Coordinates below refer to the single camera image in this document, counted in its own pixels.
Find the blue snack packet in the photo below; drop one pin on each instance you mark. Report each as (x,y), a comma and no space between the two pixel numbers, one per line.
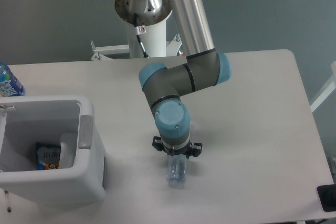
(47,156)

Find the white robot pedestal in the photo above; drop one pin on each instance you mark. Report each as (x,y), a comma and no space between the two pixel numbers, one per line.
(147,35)

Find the black device at table edge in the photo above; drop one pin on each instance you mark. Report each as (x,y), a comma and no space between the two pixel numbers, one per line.
(327,197)

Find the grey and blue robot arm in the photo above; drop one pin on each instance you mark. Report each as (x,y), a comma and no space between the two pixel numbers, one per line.
(163,87)

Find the white frame leg right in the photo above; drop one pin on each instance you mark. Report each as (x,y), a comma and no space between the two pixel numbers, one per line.
(324,91)

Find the blue labelled water bottle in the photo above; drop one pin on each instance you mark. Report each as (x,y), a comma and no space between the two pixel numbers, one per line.
(10,85)

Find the clear plastic bottle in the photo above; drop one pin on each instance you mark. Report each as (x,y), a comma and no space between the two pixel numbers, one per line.
(176,171)

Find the white paper wrapper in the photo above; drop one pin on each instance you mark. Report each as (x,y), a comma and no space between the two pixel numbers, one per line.
(68,144)

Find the white trash can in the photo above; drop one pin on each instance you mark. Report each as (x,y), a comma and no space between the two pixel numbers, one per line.
(30,119)

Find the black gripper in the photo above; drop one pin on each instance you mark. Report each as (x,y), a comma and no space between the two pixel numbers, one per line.
(188,148)

